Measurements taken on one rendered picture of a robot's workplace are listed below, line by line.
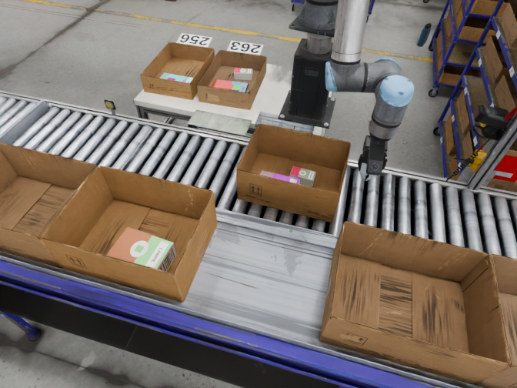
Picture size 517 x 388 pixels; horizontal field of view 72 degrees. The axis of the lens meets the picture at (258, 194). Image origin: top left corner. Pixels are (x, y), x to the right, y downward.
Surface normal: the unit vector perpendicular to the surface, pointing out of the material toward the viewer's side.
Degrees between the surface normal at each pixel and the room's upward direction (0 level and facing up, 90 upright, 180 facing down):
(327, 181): 1
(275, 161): 1
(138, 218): 2
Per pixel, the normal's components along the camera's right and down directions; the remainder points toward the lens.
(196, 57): -0.25, 0.71
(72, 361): 0.02, -0.65
